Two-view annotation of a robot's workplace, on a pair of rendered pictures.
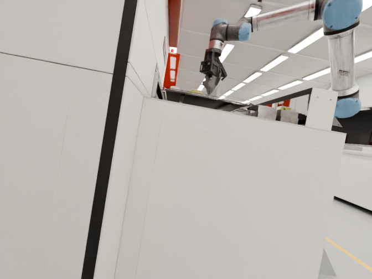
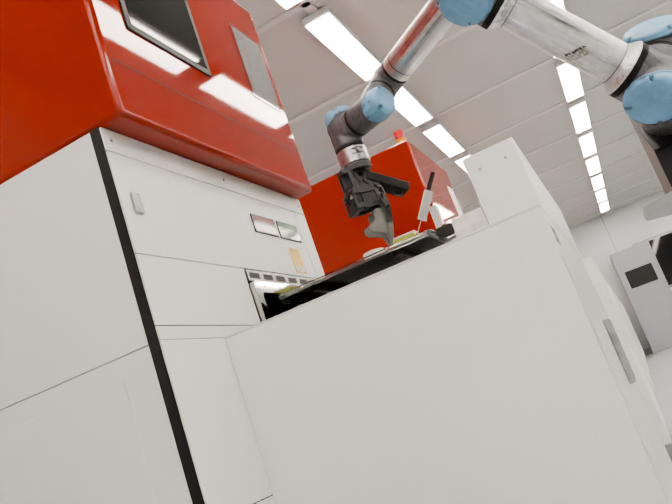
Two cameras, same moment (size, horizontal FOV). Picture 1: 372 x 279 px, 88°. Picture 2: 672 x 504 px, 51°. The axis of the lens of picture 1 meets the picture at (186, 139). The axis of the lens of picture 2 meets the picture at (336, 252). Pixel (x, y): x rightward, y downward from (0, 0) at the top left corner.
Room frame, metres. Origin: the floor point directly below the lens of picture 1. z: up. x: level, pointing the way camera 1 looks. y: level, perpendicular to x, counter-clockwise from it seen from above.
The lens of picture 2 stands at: (-0.57, -0.64, 0.59)
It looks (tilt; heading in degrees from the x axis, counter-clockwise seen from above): 13 degrees up; 24
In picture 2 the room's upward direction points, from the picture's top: 19 degrees counter-clockwise
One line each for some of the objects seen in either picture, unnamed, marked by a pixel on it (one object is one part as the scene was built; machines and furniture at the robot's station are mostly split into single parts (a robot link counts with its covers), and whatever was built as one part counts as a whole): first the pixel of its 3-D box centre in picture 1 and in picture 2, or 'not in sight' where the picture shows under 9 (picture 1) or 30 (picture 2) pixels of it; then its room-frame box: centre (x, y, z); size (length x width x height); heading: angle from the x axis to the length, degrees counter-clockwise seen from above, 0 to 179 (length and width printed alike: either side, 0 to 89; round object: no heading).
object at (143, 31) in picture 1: (157, 53); (244, 252); (0.75, 0.16, 1.02); 0.81 x 0.03 x 0.40; 5
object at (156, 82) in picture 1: (158, 94); (301, 304); (0.93, 0.17, 0.89); 0.44 x 0.02 x 0.10; 5
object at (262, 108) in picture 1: (265, 109); (472, 219); (0.84, -0.32, 0.89); 0.08 x 0.03 x 0.03; 95
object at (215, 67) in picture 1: (211, 63); (362, 189); (0.98, -0.06, 1.10); 0.09 x 0.08 x 0.12; 136
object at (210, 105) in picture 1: (201, 103); (379, 271); (0.96, -0.04, 0.90); 0.34 x 0.34 x 0.01; 5
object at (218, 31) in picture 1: (218, 32); (344, 130); (0.99, -0.07, 1.26); 0.09 x 0.08 x 0.11; 69
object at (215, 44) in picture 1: (216, 48); (354, 159); (0.99, -0.07, 1.19); 0.08 x 0.08 x 0.05
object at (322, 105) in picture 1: (277, 116); (524, 207); (0.93, -0.41, 0.89); 0.55 x 0.09 x 0.14; 5
